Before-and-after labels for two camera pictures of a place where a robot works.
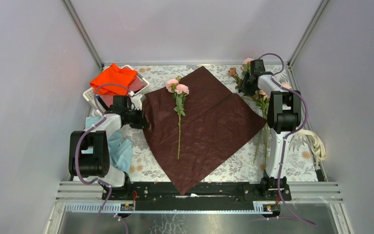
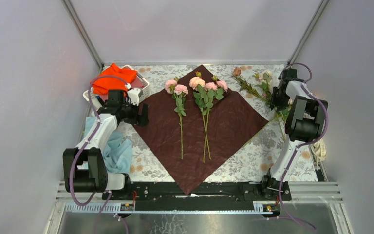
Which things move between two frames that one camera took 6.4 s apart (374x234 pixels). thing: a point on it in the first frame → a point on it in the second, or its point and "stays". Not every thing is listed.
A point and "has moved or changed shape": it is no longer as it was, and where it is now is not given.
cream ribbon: (319, 145) stays
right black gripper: (243, 87) → (276, 104)
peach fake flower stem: (260, 101) has moved or changed shape
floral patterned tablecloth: (248, 162) stays
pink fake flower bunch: (246, 65) → (204, 96)
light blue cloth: (120, 151) stays
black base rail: (211, 196) stays
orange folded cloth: (113, 81) stays
